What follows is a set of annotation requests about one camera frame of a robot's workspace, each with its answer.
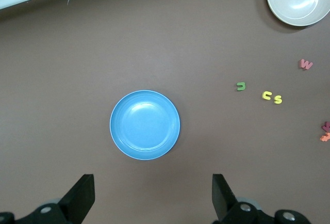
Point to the yellow foam letter s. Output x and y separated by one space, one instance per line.
278 99

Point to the dark red foam letter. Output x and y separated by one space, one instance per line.
326 126

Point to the blue plate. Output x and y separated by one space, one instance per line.
145 128

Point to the orange foam letter t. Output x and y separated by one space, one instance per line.
325 137

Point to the pink foam letter w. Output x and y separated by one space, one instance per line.
305 65

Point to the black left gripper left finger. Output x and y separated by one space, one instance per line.
77 200

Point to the yellow foam letter c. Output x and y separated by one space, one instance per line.
264 95

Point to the green foam letter u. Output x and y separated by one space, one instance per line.
238 87

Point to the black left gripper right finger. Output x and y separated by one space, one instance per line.
224 200

